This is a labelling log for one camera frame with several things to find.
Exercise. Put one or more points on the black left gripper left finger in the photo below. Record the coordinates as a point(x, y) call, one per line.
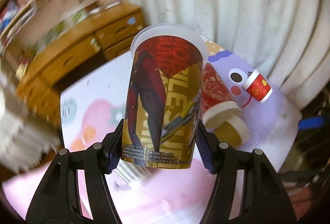
point(57, 199)

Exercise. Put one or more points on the wooden drawer desk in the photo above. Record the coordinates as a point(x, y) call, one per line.
point(80, 50)

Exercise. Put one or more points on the small red paper cup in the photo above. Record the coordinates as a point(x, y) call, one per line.
point(257, 87)

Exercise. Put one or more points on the lace covered cabinet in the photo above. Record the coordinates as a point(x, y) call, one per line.
point(24, 137)

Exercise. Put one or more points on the brown paper cup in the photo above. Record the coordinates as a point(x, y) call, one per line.
point(233, 131)

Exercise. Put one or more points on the large red paper cup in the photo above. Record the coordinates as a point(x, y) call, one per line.
point(217, 103)

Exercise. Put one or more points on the printed translucent plastic cup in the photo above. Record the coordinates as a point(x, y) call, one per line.
point(163, 97)

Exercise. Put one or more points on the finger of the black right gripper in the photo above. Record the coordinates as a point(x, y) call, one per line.
point(311, 123)

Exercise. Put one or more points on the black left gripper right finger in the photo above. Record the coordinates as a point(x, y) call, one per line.
point(264, 198)

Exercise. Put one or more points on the white floral curtain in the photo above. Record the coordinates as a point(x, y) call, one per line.
point(286, 40)

